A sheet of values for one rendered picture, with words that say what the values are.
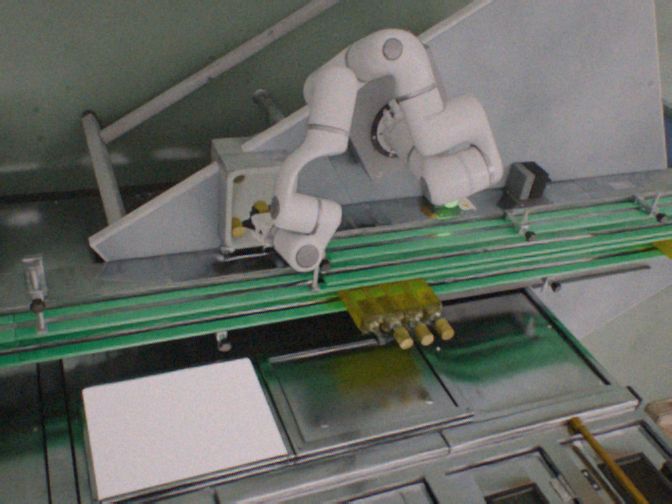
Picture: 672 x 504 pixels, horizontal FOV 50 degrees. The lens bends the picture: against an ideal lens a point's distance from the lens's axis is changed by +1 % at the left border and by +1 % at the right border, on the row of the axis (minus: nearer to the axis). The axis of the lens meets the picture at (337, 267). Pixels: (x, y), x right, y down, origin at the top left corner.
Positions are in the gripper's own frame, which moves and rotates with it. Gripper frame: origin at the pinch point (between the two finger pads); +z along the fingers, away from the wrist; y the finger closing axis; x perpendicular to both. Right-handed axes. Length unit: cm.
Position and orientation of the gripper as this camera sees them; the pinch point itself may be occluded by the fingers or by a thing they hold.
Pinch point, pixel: (263, 214)
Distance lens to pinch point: 167.9
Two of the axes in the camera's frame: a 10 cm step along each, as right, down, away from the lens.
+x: 0.2, -9.2, -3.8
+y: 9.2, -1.3, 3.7
